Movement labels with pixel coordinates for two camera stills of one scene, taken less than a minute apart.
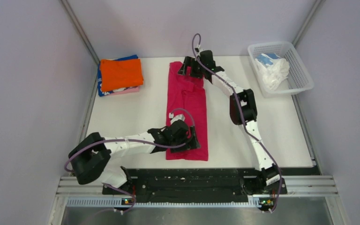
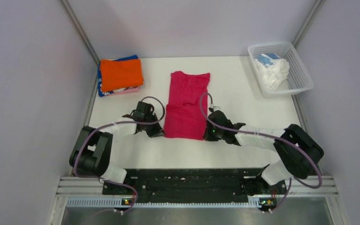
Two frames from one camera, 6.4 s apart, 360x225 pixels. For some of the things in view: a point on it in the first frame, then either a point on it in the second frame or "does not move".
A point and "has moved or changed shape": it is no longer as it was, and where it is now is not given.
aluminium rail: (308, 186) does not move
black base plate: (197, 183) does not move
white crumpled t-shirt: (272, 75) does not move
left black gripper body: (183, 139) to (153, 130)
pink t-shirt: (186, 97) has moved or changed shape
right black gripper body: (197, 69) to (213, 134)
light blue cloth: (265, 58) does not move
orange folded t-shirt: (117, 73) does not move
